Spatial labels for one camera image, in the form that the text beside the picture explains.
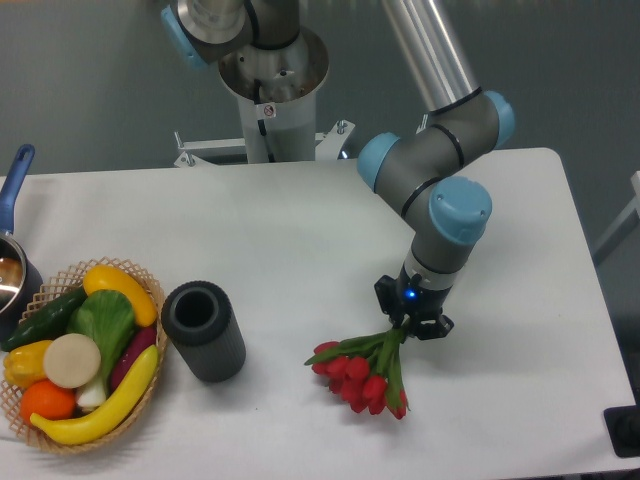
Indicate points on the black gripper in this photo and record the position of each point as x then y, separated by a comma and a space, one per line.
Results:
401, 297

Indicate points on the red tulip bouquet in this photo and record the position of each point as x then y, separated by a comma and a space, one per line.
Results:
365, 371

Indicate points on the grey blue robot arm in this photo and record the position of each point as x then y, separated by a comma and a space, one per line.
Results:
418, 177

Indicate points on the dark grey ribbed vase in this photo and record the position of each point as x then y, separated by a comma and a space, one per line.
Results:
199, 319

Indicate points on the black device at edge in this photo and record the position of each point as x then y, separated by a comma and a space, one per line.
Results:
623, 428

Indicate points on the purple eggplant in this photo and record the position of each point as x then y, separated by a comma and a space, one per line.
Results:
139, 342

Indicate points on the long yellow banana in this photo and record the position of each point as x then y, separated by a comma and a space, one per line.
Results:
111, 413

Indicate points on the green leafy bok choy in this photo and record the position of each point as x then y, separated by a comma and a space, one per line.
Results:
107, 317

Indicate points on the yellow squash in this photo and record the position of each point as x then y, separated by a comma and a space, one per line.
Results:
106, 277

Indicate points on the woven wicker basket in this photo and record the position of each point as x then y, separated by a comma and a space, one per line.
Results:
61, 283

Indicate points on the beige round disc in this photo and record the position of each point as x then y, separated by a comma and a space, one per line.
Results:
71, 361

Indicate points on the green cucumber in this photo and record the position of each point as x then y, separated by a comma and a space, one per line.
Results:
46, 323

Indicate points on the orange fruit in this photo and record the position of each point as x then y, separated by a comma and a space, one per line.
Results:
47, 400

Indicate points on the yellow bell pepper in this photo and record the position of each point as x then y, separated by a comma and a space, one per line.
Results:
24, 366

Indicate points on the white frame at right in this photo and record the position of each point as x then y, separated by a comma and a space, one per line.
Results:
620, 228

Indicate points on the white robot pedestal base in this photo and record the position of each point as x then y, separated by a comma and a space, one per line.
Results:
276, 93

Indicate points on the blue handled saucepan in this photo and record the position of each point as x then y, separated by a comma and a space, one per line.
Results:
20, 280

